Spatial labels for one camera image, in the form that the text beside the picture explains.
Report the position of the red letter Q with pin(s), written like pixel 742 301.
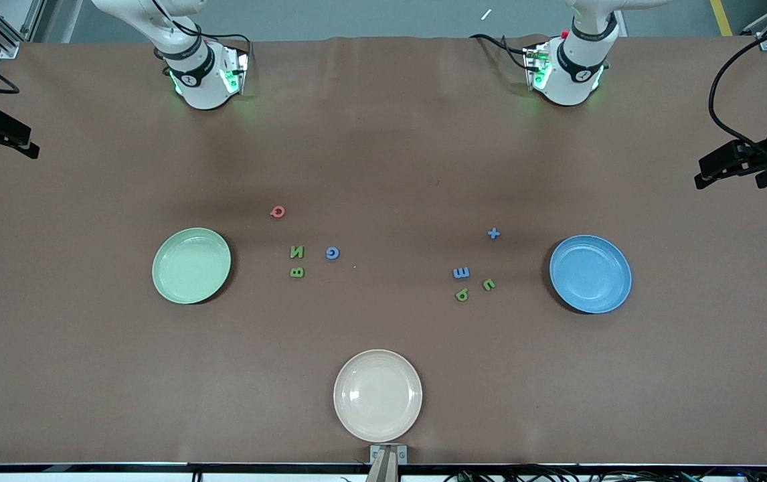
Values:
pixel 274 212

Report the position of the green letter u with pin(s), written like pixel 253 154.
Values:
pixel 488 286

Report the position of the green letter N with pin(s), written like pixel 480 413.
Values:
pixel 297 252

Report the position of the blue letter m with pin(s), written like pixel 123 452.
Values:
pixel 462 272

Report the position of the green letter B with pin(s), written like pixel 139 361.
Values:
pixel 297 272

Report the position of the green letter p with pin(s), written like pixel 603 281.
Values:
pixel 462 296

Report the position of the blue letter G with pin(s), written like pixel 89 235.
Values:
pixel 328 253

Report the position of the left arm base connector panel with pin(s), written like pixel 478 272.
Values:
pixel 536 67

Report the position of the right arm base connector panel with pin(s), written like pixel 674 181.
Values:
pixel 235 73

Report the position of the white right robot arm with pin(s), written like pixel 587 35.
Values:
pixel 199 87

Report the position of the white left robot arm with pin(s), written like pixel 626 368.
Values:
pixel 574 80

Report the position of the blue plate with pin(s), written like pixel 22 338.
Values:
pixel 591 274

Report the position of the light green plate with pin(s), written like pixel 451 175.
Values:
pixel 191 266

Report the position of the brown table mat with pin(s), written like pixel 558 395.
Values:
pixel 383 167

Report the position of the beige plate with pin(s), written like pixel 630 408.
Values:
pixel 377 395

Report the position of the grey metal mounting bracket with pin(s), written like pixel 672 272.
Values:
pixel 374 455

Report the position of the beige camera stand post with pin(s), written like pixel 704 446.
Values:
pixel 383 470

